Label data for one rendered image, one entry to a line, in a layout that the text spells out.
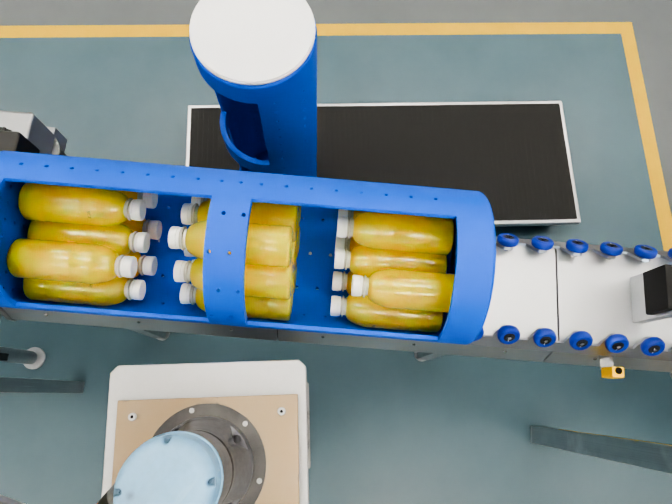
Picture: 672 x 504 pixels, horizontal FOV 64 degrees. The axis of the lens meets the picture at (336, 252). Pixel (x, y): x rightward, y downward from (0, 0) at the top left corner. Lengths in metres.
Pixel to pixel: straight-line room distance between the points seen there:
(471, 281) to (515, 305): 0.35
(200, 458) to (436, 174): 1.63
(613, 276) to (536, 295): 0.18
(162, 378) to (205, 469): 0.28
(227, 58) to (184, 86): 1.24
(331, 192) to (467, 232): 0.23
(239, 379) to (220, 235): 0.24
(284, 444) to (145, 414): 0.23
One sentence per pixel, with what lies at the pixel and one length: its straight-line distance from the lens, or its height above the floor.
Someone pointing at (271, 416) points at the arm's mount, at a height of 1.16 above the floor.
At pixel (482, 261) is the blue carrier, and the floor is 1.23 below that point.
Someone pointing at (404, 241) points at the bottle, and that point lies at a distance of 0.97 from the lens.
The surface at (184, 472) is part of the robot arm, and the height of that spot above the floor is 1.38.
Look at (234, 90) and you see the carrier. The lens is 1.25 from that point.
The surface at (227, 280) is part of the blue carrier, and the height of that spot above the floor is 1.21.
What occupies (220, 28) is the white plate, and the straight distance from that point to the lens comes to 1.31.
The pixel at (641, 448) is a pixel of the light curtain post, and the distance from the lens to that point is 1.58.
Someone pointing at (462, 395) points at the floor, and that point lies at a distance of 2.13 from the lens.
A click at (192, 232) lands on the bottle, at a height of 1.19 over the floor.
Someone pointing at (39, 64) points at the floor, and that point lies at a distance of 2.74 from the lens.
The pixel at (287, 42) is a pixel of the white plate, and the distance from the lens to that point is 1.27.
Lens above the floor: 2.06
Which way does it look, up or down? 75 degrees down
